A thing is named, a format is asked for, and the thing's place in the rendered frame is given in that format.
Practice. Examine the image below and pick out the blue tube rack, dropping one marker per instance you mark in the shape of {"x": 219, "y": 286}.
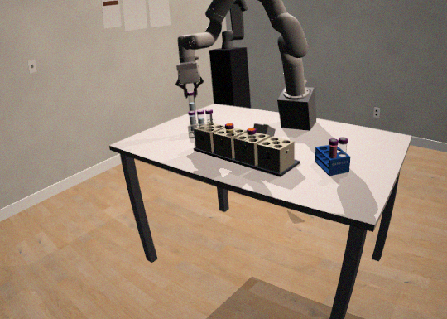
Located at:
{"x": 332, "y": 166}

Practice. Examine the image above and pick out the beige bucket adapter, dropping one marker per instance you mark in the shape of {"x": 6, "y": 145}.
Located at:
{"x": 274, "y": 155}
{"x": 245, "y": 149}
{"x": 223, "y": 144}
{"x": 204, "y": 136}

